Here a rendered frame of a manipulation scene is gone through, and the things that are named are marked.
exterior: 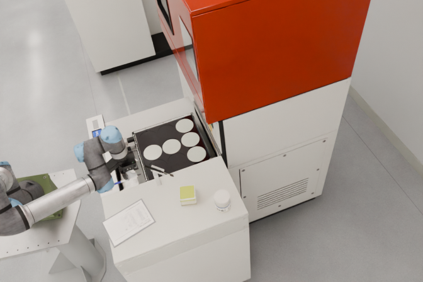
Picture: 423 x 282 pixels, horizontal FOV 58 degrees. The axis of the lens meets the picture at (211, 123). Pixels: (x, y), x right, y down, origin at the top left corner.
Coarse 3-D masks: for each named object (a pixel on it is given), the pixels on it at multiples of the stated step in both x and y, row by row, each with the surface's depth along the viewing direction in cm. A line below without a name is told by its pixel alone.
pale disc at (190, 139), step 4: (192, 132) 213; (184, 136) 211; (188, 136) 211; (192, 136) 211; (196, 136) 211; (184, 140) 209; (188, 140) 209; (192, 140) 209; (196, 140) 209; (184, 144) 208; (188, 144) 207; (192, 144) 207
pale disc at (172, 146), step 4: (168, 140) 210; (172, 140) 210; (176, 140) 210; (164, 144) 209; (168, 144) 209; (172, 144) 208; (176, 144) 208; (180, 144) 208; (164, 148) 207; (168, 148) 207; (172, 148) 207; (176, 148) 206; (168, 152) 205; (172, 152) 205
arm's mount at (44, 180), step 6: (42, 174) 186; (18, 180) 186; (24, 180) 186; (36, 180) 186; (42, 180) 186; (48, 180) 187; (42, 186) 187; (48, 186) 187; (54, 186) 193; (48, 192) 187; (60, 210) 196; (48, 216) 192; (54, 216) 193; (60, 216) 194
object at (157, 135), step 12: (192, 120) 218; (144, 132) 216; (156, 132) 215; (168, 132) 214; (180, 132) 213; (144, 144) 210; (156, 144) 209; (204, 144) 206; (168, 156) 203; (180, 156) 203; (168, 168) 198; (180, 168) 198
